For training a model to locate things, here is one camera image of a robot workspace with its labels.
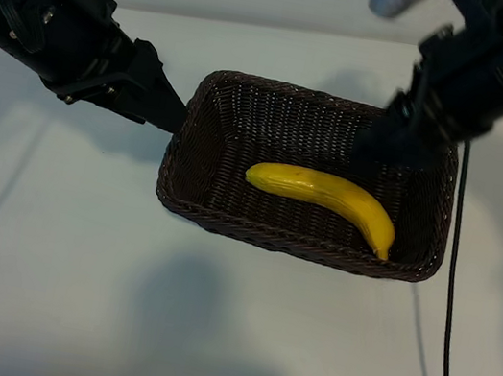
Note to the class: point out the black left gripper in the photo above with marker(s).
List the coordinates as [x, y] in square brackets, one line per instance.
[63, 38]

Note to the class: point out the yellow banana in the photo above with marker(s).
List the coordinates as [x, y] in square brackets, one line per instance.
[329, 192]

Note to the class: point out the dark brown wicker basket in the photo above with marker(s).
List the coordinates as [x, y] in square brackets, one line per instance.
[245, 114]

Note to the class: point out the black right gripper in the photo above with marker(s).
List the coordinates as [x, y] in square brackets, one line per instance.
[449, 86]

